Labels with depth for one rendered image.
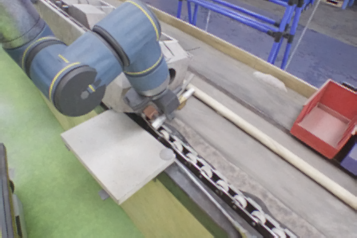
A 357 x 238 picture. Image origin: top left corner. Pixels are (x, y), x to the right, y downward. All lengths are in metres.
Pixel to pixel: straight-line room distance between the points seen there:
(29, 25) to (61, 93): 0.17
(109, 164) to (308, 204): 0.61
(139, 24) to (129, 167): 0.39
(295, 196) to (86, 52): 0.71
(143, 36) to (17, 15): 0.24
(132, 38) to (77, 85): 0.14
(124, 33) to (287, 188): 0.66
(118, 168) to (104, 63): 0.34
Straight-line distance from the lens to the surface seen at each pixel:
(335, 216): 0.86
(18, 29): 0.54
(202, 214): 0.69
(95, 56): 0.45
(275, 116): 1.07
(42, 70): 0.48
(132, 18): 0.48
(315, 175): 0.88
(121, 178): 0.67
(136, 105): 0.61
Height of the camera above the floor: 1.36
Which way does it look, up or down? 39 degrees down
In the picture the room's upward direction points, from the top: 9 degrees clockwise
